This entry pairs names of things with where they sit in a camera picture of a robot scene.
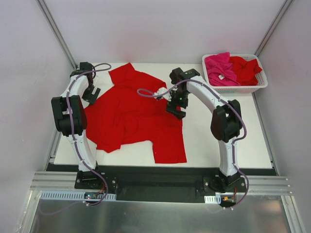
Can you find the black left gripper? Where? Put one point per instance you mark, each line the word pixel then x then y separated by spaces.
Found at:
pixel 92 94

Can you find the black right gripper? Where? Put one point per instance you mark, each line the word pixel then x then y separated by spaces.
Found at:
pixel 175 109

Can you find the red t shirt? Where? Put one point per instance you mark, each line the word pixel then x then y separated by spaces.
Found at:
pixel 122 116
pixel 245 71

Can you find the white perforated plastic basket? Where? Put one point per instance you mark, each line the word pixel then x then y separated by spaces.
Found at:
pixel 261 77

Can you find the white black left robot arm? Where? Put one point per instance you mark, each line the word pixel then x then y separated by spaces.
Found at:
pixel 70 119

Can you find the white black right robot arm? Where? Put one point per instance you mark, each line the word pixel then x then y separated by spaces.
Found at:
pixel 225 124

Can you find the pink t shirt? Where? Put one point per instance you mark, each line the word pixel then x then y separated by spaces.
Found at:
pixel 219 70

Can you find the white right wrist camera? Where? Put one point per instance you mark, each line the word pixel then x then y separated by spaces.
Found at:
pixel 163 94

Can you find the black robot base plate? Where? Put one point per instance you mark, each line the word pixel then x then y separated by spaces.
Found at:
pixel 160 184

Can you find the right white cable duct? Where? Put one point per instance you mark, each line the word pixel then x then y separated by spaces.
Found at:
pixel 212 199

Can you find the white cable duct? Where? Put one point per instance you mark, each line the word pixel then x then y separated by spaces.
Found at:
pixel 212 199
pixel 77 196

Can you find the left aluminium frame post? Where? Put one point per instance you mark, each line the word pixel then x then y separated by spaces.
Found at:
pixel 57 33

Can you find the aluminium frame post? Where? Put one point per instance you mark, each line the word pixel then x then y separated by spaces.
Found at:
pixel 57 33
pixel 273 26

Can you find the left white cable duct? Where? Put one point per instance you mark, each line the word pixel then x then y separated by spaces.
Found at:
pixel 77 196

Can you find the right aluminium frame post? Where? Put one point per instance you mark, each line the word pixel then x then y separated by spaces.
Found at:
pixel 273 26

